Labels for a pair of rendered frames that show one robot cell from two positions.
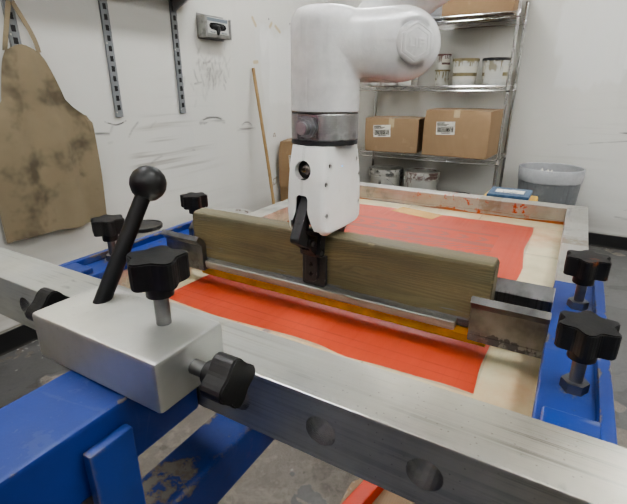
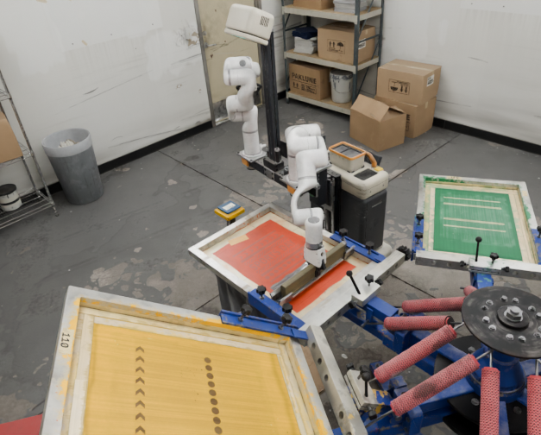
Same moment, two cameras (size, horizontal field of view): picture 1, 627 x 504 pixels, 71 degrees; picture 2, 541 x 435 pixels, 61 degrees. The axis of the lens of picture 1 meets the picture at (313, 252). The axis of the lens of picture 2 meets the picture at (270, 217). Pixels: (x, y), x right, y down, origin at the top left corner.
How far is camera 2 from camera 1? 199 cm
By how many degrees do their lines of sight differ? 63
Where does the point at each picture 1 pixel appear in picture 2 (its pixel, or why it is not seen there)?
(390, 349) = (338, 273)
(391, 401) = (380, 269)
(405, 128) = not seen: outside the picture
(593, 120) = (62, 91)
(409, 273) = (333, 256)
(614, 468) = (393, 256)
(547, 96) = (21, 85)
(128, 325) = (369, 289)
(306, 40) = (319, 230)
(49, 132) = not seen: outside the picture
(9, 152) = not seen: outside the picture
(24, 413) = (377, 305)
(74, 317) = (365, 295)
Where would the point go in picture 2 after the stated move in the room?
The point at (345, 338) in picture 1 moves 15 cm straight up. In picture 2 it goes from (332, 279) to (332, 254)
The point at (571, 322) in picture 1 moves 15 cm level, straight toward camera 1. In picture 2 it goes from (369, 245) to (395, 260)
